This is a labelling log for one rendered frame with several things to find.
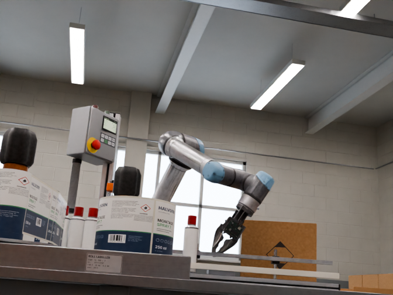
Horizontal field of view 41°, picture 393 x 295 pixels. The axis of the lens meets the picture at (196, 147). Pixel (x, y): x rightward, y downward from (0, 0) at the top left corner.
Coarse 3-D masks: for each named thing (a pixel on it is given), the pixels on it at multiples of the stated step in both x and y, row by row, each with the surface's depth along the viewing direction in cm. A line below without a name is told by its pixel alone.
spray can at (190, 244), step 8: (192, 216) 189; (192, 224) 188; (184, 232) 188; (192, 232) 186; (184, 240) 186; (192, 240) 185; (184, 248) 185; (192, 248) 185; (192, 256) 184; (192, 272) 183
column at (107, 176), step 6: (114, 114) 213; (114, 162) 206; (102, 168) 205; (108, 168) 206; (114, 168) 208; (102, 174) 205; (108, 174) 205; (114, 174) 209; (102, 180) 204; (108, 180) 204; (102, 186) 203; (102, 192) 203
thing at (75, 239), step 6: (78, 210) 187; (78, 216) 187; (72, 222) 185; (78, 222) 185; (84, 222) 188; (72, 228) 184; (78, 228) 185; (72, 234) 184; (78, 234) 184; (72, 240) 183; (78, 240) 184; (72, 246) 183; (78, 246) 183
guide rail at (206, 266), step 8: (192, 264) 181; (200, 264) 181; (208, 264) 181; (248, 272) 181; (256, 272) 181; (264, 272) 181; (272, 272) 181; (280, 272) 182; (288, 272) 182; (296, 272) 182; (304, 272) 182; (312, 272) 182; (320, 272) 182
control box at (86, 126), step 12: (84, 108) 200; (72, 120) 202; (84, 120) 198; (96, 120) 200; (72, 132) 200; (84, 132) 196; (96, 132) 199; (108, 132) 205; (72, 144) 198; (84, 144) 194; (72, 156) 199; (84, 156) 198; (96, 156) 199; (108, 156) 204
